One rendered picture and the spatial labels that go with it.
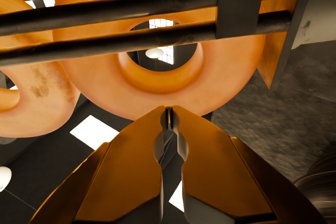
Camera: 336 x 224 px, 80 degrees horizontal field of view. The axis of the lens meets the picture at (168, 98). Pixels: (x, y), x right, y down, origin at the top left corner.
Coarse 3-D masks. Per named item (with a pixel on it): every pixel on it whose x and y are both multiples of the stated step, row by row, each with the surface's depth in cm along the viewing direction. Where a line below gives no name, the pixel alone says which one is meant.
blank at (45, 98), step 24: (0, 0) 13; (24, 72) 16; (48, 72) 16; (0, 96) 20; (24, 96) 17; (48, 96) 18; (72, 96) 18; (0, 120) 20; (24, 120) 20; (48, 120) 20
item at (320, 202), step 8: (328, 176) 40; (304, 184) 45; (312, 184) 42; (320, 184) 40; (328, 184) 39; (304, 192) 43; (312, 192) 41; (320, 192) 39; (328, 192) 38; (312, 200) 38; (320, 200) 37; (328, 200) 35; (320, 208) 38; (328, 208) 36
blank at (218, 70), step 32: (64, 0) 12; (64, 32) 13; (96, 32) 14; (64, 64) 15; (96, 64) 15; (128, 64) 18; (192, 64) 18; (224, 64) 16; (256, 64) 16; (96, 96) 18; (128, 96) 18; (160, 96) 18; (192, 96) 18; (224, 96) 18
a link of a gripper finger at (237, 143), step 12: (240, 144) 9; (240, 156) 8; (252, 156) 8; (252, 168) 8; (264, 168) 8; (264, 180) 7; (276, 180) 7; (288, 180) 7; (264, 192) 7; (276, 192) 7; (288, 192) 7; (300, 192) 7; (276, 204) 7; (288, 204) 6; (300, 204) 6; (312, 204) 6; (276, 216) 6; (288, 216) 6; (300, 216) 6; (312, 216) 6
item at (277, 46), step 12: (264, 0) 14; (276, 0) 12; (288, 0) 11; (300, 0) 10; (264, 12) 14; (300, 12) 11; (276, 36) 13; (288, 36) 12; (264, 48) 15; (276, 48) 13; (288, 48) 12; (264, 60) 15; (276, 60) 13; (264, 72) 15; (276, 72) 14; (276, 84) 14
